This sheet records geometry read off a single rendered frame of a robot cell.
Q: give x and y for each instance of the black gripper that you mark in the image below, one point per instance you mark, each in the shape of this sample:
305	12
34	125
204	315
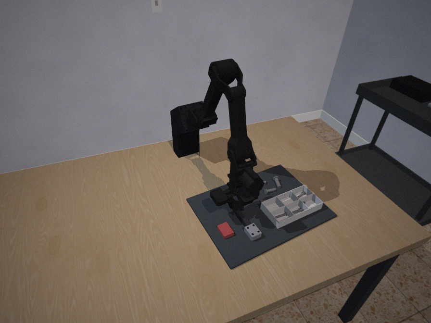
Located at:
221	197

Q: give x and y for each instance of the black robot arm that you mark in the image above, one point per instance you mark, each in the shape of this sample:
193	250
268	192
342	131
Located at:
222	73

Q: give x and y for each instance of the grey flat bar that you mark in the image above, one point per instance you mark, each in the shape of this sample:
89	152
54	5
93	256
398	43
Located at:
242	219

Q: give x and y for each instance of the white mounting block with four holes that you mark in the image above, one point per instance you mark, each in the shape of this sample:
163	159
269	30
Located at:
252	232

